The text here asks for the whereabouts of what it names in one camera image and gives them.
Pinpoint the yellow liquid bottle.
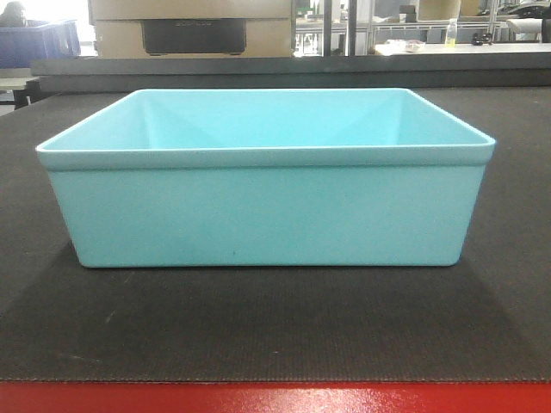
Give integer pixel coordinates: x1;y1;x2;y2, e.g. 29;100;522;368
444;18;457;47

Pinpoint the distant blue crate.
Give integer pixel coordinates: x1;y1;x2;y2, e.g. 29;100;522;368
1;20;81;69

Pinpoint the grey conveyor back rail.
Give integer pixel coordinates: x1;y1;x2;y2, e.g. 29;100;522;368
31;52;550;93

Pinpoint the light blue plastic bin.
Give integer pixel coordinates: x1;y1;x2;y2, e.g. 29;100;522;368
36;88;495;268

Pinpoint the beige machine with black panel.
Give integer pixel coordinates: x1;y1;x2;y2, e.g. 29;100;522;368
89;0;294;59

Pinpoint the white background table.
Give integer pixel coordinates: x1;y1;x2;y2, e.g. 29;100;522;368
375;41;550;56

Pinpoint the red conveyor front edge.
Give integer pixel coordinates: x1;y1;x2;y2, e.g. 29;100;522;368
1;382;550;412

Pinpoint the black conveyor belt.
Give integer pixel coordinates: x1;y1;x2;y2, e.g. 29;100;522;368
1;88;550;382

